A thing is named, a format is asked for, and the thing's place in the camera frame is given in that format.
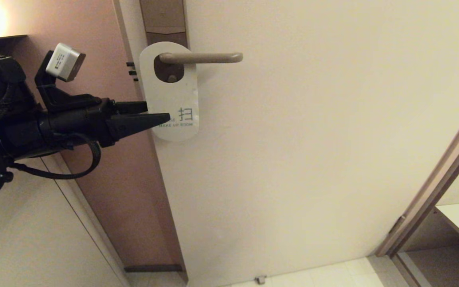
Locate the brown wardrobe door frame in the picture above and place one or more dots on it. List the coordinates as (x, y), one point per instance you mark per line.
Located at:
(432, 179)

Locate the dark wall lamp bracket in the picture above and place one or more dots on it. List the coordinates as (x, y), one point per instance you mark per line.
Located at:
(8, 42)

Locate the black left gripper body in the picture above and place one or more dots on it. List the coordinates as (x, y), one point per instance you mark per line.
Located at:
(78, 119)

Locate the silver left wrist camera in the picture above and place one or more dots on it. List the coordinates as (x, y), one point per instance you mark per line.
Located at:
(64, 61)

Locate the dark brown baseboard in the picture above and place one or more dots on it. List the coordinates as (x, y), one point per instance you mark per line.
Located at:
(153, 268)

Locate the metal frame hinge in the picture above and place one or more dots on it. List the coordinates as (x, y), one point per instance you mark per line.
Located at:
(397, 225)

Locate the brown door lock plate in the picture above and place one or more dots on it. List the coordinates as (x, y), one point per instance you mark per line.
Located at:
(163, 16)

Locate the beige closet panel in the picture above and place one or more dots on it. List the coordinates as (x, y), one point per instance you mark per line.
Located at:
(34, 247)

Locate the cream room door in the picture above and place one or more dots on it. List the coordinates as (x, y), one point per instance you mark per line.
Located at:
(313, 159)

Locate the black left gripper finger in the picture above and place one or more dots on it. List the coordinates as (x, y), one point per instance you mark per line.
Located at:
(132, 107)
(134, 124)

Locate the small metal door stop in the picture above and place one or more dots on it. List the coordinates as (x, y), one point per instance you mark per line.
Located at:
(260, 280)

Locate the blue and white door hanger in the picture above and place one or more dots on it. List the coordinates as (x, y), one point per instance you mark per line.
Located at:
(173, 95)

